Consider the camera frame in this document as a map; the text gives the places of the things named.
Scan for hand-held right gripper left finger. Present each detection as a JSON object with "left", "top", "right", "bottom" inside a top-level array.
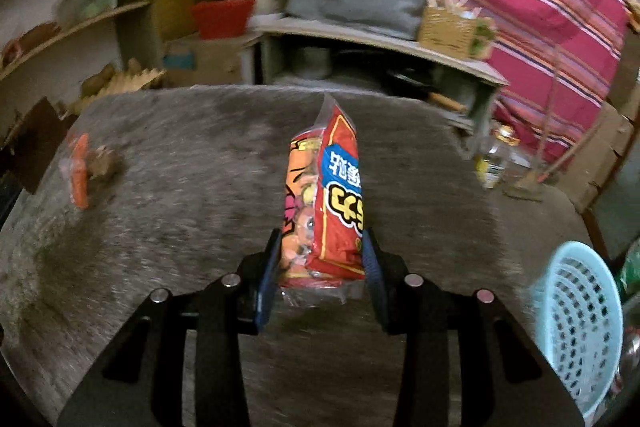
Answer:
[{"left": 57, "top": 228, "right": 284, "bottom": 427}]

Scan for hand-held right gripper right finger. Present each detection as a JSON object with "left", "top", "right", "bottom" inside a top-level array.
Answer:
[{"left": 361, "top": 227, "right": 586, "bottom": 427}]

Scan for red snack bag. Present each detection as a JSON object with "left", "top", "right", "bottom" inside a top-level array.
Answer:
[{"left": 279, "top": 92, "right": 369, "bottom": 309}]

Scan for light blue plastic basket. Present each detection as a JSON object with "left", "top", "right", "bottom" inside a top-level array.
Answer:
[{"left": 529, "top": 240, "right": 627, "bottom": 419}]

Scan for clear bottle with yellow cap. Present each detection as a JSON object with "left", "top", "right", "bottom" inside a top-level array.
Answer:
[{"left": 472, "top": 124, "right": 522, "bottom": 190}]

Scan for wooden broom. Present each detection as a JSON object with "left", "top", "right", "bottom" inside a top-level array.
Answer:
[{"left": 502, "top": 46, "right": 602, "bottom": 203}]

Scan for brown crumpled paper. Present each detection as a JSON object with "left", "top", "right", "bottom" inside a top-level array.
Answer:
[{"left": 87, "top": 145, "right": 124, "bottom": 181}]

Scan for black frying pan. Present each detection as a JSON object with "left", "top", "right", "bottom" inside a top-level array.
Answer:
[{"left": 384, "top": 69, "right": 469, "bottom": 113}]

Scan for small orange clear wrapper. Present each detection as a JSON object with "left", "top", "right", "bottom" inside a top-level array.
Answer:
[{"left": 58, "top": 132, "right": 92, "bottom": 210}]

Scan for small metal pot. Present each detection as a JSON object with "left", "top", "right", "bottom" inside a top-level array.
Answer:
[{"left": 289, "top": 46, "right": 334, "bottom": 80}]

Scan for cardboard box with blue label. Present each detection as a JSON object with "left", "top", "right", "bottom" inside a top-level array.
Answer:
[{"left": 162, "top": 34, "right": 251, "bottom": 88}]

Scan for egg carton tray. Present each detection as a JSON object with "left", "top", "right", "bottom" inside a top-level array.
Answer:
[{"left": 79, "top": 59, "right": 169, "bottom": 108}]

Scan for grey low cabinet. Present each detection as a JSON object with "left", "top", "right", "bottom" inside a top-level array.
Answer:
[{"left": 242, "top": 16, "right": 511, "bottom": 134}]

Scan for cardboard sheets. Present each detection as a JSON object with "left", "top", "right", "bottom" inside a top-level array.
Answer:
[{"left": 559, "top": 31, "right": 640, "bottom": 214}]

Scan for red plastic basin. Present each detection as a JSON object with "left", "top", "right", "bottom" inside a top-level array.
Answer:
[{"left": 192, "top": 0, "right": 256, "bottom": 40}]

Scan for woven straw basket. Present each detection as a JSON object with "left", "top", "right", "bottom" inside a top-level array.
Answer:
[{"left": 417, "top": 0, "right": 497, "bottom": 60}]

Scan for clear plastic container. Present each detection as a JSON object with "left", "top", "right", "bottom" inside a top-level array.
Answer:
[{"left": 52, "top": 0, "right": 119, "bottom": 28}]

